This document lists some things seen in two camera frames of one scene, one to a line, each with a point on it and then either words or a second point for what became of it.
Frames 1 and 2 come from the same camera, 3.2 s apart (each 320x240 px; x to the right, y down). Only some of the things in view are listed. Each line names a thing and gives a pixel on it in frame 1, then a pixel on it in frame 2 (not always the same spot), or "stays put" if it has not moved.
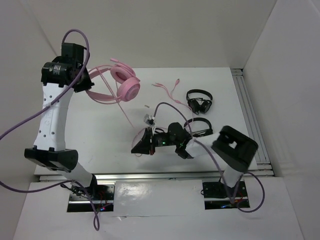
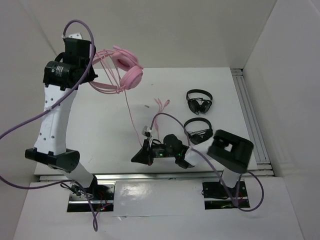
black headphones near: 201,133 stays put
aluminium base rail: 202,176 stays put
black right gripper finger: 147,134 → 146,146
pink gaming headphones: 128,84 → 130,71
